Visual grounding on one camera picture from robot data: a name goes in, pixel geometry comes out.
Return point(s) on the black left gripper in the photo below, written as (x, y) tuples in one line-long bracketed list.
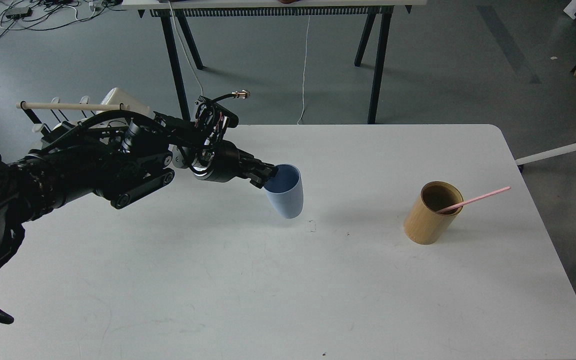
[(226, 164)]

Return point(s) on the blue plastic cup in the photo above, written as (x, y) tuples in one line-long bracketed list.
[(285, 191)]

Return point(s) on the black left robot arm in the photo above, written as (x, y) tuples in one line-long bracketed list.
[(122, 156)]

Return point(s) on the white square mug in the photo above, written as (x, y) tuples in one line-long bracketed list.
[(118, 96)]

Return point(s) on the black trestle table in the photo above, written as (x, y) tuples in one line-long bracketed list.
[(263, 30)]

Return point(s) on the bamboo cylinder holder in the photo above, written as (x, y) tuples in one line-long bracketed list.
[(425, 224)]

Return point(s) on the white round mug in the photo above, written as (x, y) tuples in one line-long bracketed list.
[(50, 135)]

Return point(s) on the wooden rack dowel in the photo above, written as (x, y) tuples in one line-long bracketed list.
[(73, 106)]

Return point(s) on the black wire mug rack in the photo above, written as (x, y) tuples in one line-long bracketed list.
[(53, 117)]

